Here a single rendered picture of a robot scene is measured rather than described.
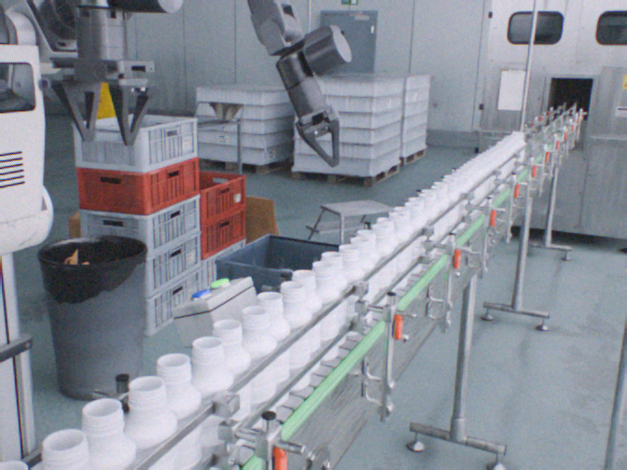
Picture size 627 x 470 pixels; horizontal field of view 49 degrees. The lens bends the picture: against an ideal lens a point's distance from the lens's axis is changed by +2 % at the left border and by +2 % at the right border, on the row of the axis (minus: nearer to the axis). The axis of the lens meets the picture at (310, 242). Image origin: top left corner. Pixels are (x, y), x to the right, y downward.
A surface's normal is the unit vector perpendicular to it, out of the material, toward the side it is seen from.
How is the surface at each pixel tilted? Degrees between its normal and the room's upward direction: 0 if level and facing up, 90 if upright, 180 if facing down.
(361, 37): 90
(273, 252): 90
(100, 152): 90
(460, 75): 90
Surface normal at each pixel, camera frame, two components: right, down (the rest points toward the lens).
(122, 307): 0.73, 0.26
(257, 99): -0.44, 0.24
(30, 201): 0.91, 0.14
